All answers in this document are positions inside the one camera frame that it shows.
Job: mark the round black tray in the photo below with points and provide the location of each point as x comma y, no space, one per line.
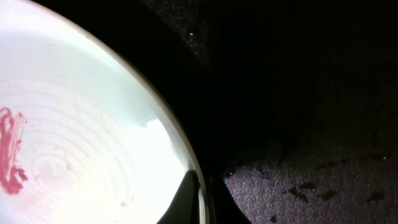
292,103

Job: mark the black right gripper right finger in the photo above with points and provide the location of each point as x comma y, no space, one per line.
226,209

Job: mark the mint green plate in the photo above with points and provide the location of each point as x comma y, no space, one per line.
84,138

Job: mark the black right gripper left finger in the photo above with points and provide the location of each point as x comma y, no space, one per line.
184,208

